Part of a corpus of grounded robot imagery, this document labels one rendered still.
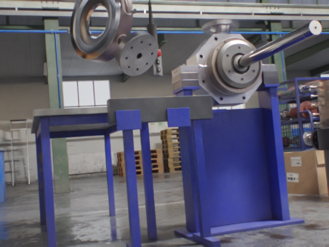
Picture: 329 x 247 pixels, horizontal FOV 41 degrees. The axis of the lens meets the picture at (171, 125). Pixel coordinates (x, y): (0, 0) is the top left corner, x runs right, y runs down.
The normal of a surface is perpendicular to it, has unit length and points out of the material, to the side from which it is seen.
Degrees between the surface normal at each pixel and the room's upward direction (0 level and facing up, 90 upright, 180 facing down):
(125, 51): 131
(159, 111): 90
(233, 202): 90
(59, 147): 90
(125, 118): 90
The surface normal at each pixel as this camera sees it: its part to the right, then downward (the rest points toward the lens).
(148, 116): 0.32, -0.09
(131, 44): 0.59, 0.57
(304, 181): -0.76, 0.02
